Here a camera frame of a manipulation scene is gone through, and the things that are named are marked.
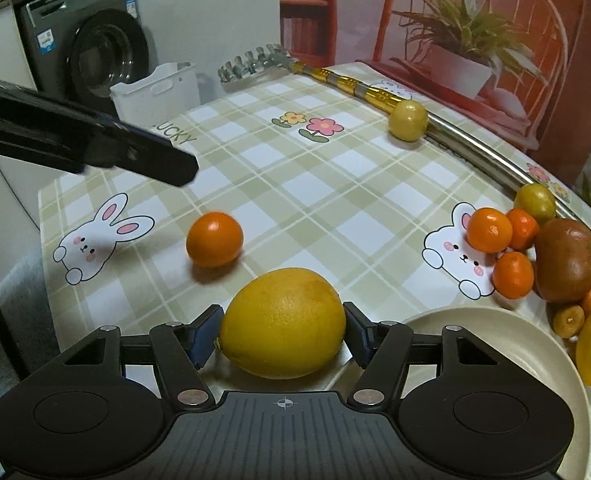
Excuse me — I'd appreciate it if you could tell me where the large yellow lemon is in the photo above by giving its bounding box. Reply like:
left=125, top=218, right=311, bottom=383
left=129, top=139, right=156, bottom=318
left=218, top=268, right=346, bottom=379

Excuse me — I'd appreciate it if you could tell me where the brown longan fruit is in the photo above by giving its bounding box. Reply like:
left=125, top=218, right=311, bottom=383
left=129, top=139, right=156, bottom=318
left=553, top=304, right=585, bottom=339

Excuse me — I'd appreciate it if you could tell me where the large red apple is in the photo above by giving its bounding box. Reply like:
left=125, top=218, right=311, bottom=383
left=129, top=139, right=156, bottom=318
left=535, top=219, right=591, bottom=304

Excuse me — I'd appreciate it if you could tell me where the yellow-green plum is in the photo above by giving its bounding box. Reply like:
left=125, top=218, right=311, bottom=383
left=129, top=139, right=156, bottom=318
left=513, top=183, right=557, bottom=226
left=389, top=100, right=429, bottom=143

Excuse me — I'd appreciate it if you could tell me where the grey washing machine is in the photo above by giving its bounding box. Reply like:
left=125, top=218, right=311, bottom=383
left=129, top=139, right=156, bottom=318
left=15, top=0, right=150, bottom=115

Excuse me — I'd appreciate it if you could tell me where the cream round plate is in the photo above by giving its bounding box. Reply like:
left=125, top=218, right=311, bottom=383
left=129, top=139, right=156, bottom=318
left=319, top=305, right=591, bottom=480

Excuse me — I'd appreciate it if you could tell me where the white plastic basket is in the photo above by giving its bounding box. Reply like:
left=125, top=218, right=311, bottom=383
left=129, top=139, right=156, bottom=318
left=110, top=62, right=200, bottom=129

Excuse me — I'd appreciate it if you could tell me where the checkered bunny tablecloth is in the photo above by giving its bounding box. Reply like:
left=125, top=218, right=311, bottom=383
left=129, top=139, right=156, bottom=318
left=37, top=62, right=591, bottom=480

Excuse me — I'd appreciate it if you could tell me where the telescopic metal pole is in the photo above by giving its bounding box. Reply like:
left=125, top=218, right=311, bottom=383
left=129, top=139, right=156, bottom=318
left=217, top=44, right=591, bottom=271

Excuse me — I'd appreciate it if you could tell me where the printed room backdrop cloth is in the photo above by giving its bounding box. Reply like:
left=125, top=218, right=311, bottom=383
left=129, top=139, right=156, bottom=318
left=280, top=0, right=591, bottom=207

